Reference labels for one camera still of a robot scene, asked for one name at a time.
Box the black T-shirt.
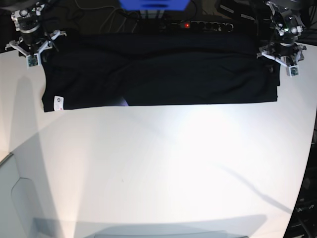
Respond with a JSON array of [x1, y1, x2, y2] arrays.
[[42, 32, 280, 112]]

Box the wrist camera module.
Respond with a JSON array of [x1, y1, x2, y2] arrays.
[[287, 65, 299, 77], [26, 54, 41, 68]]

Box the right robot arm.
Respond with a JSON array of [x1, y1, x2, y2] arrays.
[[0, 0, 67, 67]]

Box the white power strip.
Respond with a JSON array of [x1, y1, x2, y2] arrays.
[[171, 21, 234, 32]]

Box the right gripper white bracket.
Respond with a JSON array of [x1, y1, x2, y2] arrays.
[[4, 30, 67, 58]]

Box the blue box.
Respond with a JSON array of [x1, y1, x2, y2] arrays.
[[119, 0, 190, 11]]

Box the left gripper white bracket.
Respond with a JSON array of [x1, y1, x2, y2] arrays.
[[257, 43, 307, 68]]

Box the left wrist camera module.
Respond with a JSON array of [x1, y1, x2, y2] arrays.
[[287, 65, 299, 77]]

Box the white garment label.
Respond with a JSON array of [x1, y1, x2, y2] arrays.
[[53, 96, 64, 111]]

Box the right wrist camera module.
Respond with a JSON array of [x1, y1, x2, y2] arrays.
[[26, 54, 41, 68]]

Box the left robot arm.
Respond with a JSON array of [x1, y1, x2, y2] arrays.
[[258, 0, 311, 68]]

